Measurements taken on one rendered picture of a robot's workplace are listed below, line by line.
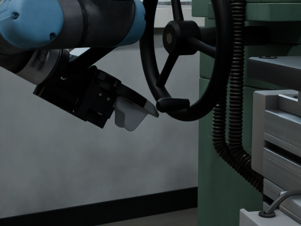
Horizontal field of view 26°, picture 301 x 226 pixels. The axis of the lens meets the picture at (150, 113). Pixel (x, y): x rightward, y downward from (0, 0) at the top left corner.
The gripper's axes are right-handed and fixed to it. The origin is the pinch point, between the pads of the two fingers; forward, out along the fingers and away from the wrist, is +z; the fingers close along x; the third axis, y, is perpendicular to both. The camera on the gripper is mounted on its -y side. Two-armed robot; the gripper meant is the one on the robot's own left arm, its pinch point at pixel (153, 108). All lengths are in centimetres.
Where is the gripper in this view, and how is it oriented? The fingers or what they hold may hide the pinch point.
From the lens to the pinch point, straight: 110.6
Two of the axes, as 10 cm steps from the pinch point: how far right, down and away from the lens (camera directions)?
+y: -4.5, 8.9, -0.9
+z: 7.6, 4.3, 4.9
